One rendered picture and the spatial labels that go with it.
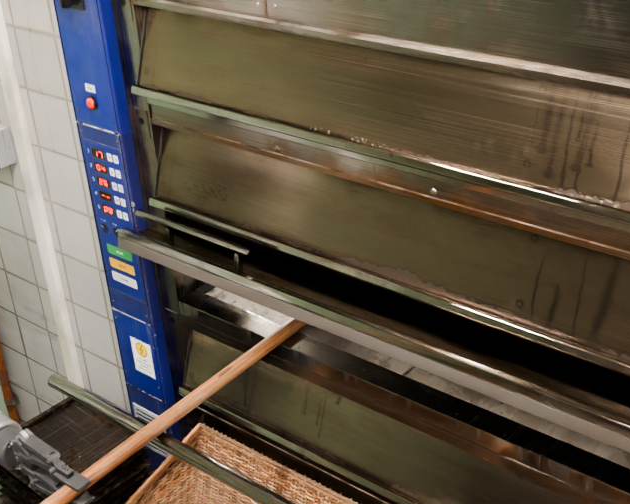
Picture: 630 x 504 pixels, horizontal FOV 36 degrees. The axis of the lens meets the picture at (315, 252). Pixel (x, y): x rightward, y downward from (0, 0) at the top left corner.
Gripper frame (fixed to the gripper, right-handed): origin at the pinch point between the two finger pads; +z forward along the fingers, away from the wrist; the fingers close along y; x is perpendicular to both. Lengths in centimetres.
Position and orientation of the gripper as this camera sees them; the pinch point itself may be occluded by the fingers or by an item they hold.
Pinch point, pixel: (74, 486)
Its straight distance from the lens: 187.9
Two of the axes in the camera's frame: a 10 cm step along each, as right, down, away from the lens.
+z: 7.8, 2.7, -5.6
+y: 0.6, 8.7, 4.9
